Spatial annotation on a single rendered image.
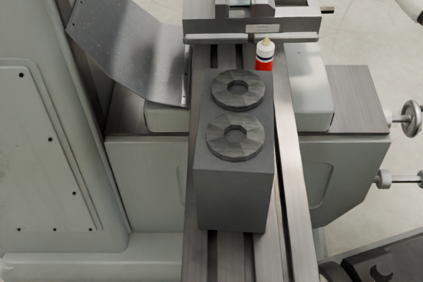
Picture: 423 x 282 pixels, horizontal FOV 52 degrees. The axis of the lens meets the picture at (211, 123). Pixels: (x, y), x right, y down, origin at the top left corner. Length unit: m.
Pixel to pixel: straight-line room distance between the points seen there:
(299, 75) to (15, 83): 0.71
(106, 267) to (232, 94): 1.06
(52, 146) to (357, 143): 0.81
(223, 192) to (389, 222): 1.39
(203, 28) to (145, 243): 0.85
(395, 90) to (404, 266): 1.43
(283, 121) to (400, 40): 1.99
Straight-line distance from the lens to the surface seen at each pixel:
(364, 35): 2.84
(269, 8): 1.09
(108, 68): 1.04
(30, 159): 1.25
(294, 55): 1.28
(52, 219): 1.50
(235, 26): 1.11
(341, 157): 1.29
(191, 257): 0.77
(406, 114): 1.48
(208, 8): 1.14
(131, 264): 1.62
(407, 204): 2.08
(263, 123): 0.69
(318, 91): 1.19
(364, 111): 1.30
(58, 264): 1.69
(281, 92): 1.01
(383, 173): 1.42
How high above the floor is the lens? 1.66
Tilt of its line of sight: 49 degrees down
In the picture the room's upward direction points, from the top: 1 degrees counter-clockwise
